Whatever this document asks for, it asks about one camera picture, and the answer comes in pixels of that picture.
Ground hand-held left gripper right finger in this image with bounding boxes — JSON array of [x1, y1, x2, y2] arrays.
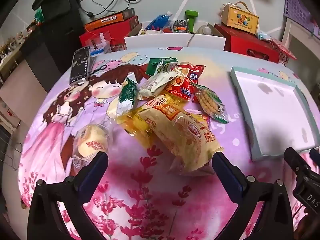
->
[[212, 152, 294, 240]]

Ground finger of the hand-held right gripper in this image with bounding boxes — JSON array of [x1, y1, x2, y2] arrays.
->
[[309, 149, 320, 163], [284, 147, 312, 180]]

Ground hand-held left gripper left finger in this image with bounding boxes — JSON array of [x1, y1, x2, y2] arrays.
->
[[27, 151, 110, 240]]

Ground round bread clear packet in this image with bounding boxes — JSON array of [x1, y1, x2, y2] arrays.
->
[[71, 124, 109, 178]]

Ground large yellow bread packet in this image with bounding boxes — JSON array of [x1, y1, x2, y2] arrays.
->
[[136, 94, 224, 177]]

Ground white tray with teal rim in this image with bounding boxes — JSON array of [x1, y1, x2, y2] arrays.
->
[[230, 66, 320, 162]]

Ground yellow clear snack packet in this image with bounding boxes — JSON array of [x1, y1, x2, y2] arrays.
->
[[116, 105, 160, 150]]

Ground biscuit packet with green edges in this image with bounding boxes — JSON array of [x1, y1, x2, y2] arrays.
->
[[191, 82, 229, 124]]

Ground green white snack packet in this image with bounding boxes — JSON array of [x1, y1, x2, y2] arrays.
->
[[117, 77, 138, 117]]

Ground red snack packet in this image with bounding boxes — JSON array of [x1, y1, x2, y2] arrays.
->
[[164, 62, 207, 100]]

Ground green carton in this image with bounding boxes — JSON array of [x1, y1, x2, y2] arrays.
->
[[146, 57, 178, 77]]

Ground printed cartoon blanket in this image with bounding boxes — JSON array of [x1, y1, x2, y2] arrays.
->
[[17, 46, 320, 240]]

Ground black scissors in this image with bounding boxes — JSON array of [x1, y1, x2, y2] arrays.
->
[[89, 64, 108, 75]]

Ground black sparkly phone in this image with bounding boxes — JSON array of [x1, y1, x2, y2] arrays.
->
[[69, 46, 91, 87]]

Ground white shelf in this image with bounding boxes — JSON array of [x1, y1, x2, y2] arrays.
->
[[282, 17, 320, 63]]

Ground light blue packet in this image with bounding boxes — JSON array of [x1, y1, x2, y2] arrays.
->
[[256, 29, 272, 42]]

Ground clear plastic box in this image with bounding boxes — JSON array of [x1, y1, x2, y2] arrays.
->
[[84, 31, 112, 55]]

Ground red gift box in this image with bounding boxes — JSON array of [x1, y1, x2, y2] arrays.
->
[[214, 24, 279, 63]]

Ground red flat box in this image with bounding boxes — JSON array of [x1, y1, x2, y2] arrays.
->
[[79, 16, 139, 48]]

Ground white cardboard box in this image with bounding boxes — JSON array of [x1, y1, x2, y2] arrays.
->
[[124, 22, 225, 53]]

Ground black furniture unit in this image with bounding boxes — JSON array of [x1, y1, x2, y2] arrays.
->
[[20, 0, 84, 93]]

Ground purple plastic basket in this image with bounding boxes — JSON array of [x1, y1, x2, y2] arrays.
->
[[284, 0, 313, 27]]

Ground small white printed box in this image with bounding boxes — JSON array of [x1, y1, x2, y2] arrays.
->
[[138, 29, 160, 37]]

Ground yellow carry box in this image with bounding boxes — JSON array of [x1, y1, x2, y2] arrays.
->
[[221, 1, 260, 35]]

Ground orange black box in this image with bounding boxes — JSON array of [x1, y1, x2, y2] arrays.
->
[[84, 8, 135, 32]]

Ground colourful toy car pack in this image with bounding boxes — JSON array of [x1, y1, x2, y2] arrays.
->
[[172, 19, 189, 33]]

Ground green dumbbell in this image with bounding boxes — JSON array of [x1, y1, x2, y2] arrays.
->
[[185, 10, 198, 33]]

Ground blue plastic bag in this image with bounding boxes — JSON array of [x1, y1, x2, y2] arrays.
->
[[145, 11, 173, 30]]

